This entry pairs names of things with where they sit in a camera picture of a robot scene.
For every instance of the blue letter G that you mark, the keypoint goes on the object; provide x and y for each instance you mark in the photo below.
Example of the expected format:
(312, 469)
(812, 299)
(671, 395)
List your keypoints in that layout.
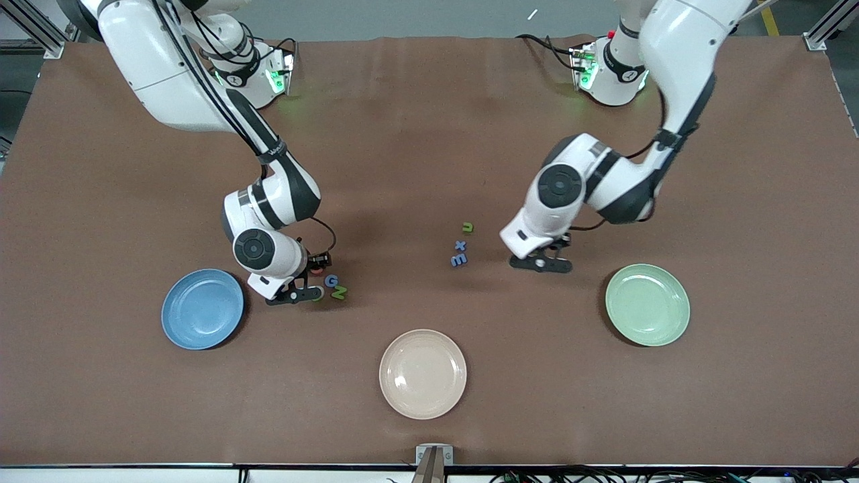
(331, 281)

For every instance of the blue plate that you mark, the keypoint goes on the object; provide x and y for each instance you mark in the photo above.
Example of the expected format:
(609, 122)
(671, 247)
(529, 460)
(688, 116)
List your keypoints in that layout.
(201, 312)

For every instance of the green plate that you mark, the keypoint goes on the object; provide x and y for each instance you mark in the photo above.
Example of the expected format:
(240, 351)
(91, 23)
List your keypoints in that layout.
(647, 305)

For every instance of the beige plate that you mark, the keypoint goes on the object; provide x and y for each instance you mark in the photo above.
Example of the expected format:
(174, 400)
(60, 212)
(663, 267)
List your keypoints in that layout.
(423, 374)

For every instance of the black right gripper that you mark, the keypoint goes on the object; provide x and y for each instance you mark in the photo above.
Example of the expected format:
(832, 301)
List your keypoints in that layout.
(313, 263)

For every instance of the green letter N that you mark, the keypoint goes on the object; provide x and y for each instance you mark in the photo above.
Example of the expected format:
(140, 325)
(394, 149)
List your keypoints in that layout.
(339, 292)

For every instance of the metal table edge bracket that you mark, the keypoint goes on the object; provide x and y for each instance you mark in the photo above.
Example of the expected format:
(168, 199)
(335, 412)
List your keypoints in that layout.
(433, 463)

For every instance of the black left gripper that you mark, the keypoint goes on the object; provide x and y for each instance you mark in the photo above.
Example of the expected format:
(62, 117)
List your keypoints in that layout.
(560, 243)

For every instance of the brown table cover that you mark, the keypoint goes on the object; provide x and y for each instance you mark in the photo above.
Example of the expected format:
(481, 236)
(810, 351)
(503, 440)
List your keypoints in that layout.
(416, 134)

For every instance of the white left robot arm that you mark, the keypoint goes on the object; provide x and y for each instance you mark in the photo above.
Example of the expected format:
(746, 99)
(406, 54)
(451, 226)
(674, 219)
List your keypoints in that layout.
(678, 54)

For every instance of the blue letter m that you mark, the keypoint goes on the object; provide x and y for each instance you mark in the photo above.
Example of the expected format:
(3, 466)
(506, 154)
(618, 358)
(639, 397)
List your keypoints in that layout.
(459, 259)

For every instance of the white table edge rail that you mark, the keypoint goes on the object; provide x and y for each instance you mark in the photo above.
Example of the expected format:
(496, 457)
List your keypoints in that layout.
(134, 475)

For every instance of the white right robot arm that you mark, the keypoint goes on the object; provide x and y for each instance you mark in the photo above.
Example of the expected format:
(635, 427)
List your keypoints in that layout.
(168, 80)

